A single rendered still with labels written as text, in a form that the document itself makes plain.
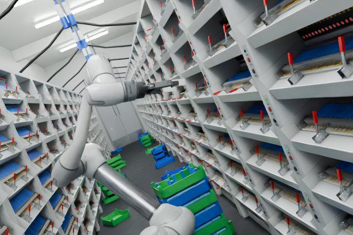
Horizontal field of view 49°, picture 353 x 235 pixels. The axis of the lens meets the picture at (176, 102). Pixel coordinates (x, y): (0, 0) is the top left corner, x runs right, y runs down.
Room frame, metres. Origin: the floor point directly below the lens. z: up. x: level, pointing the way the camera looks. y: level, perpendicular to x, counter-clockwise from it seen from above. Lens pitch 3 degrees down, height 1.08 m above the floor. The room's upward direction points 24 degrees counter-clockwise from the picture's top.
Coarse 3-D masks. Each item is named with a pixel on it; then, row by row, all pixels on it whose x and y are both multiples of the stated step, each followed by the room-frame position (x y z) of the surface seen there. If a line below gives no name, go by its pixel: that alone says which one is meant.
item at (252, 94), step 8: (240, 64) 2.00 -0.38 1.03; (232, 72) 2.02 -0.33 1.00; (224, 80) 2.02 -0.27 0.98; (216, 88) 2.01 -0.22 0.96; (240, 88) 1.70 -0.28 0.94; (256, 88) 1.41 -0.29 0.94; (224, 96) 1.88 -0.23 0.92; (232, 96) 1.76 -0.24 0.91; (240, 96) 1.65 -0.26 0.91; (248, 96) 1.55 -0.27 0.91; (256, 96) 1.47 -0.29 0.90
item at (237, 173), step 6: (228, 162) 2.71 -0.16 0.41; (234, 162) 2.67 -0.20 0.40; (222, 168) 2.70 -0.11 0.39; (228, 168) 2.70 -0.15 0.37; (234, 168) 2.58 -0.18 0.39; (240, 168) 2.49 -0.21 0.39; (228, 174) 2.61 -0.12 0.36; (234, 174) 2.51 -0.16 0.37; (240, 174) 2.45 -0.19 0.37; (234, 180) 2.53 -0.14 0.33; (240, 180) 2.36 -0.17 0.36; (246, 180) 2.25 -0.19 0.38; (246, 186) 2.22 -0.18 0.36; (252, 192) 2.20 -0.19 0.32
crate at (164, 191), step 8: (200, 168) 2.31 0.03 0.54; (176, 176) 2.47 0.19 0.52; (192, 176) 2.29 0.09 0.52; (200, 176) 2.31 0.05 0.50; (152, 184) 2.41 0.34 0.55; (160, 184) 2.44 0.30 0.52; (168, 184) 2.45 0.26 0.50; (176, 184) 2.26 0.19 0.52; (184, 184) 2.28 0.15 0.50; (160, 192) 2.23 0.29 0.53; (168, 192) 2.25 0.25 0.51; (176, 192) 2.26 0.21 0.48
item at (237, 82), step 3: (243, 78) 1.70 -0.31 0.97; (246, 78) 1.64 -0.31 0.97; (249, 78) 1.60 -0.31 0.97; (231, 81) 1.87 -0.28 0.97; (234, 81) 1.80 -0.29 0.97; (237, 81) 1.74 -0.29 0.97; (240, 81) 1.71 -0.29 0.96; (243, 81) 1.67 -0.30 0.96; (225, 84) 1.94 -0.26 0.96; (228, 84) 1.90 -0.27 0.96; (234, 84) 1.81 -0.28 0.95; (237, 84) 1.75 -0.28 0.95; (240, 84) 1.70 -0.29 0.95; (234, 87) 1.78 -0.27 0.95
